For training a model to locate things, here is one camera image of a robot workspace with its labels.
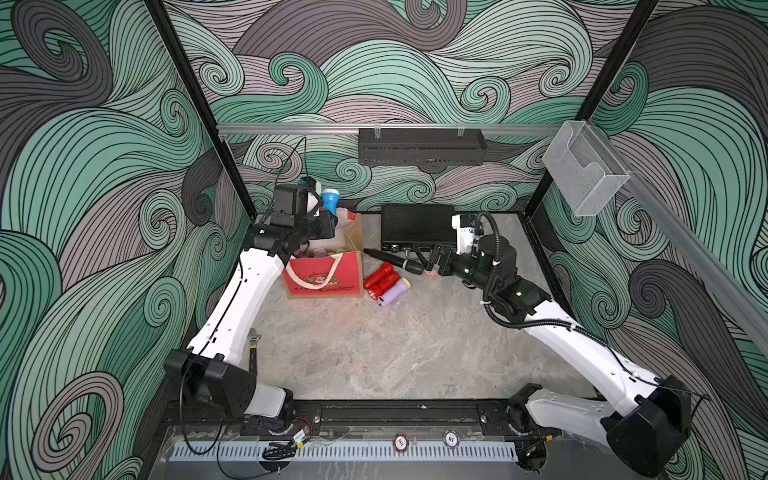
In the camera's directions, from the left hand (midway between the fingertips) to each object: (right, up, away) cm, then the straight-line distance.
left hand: (332, 216), depth 76 cm
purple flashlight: (+18, -23, +19) cm, 35 cm away
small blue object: (0, +4, -1) cm, 5 cm away
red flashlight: (+14, -17, +25) cm, 33 cm away
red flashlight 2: (+12, -23, +20) cm, 32 cm away
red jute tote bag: (-1, -14, +6) cm, 15 cm away
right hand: (+23, -8, -4) cm, 25 cm away
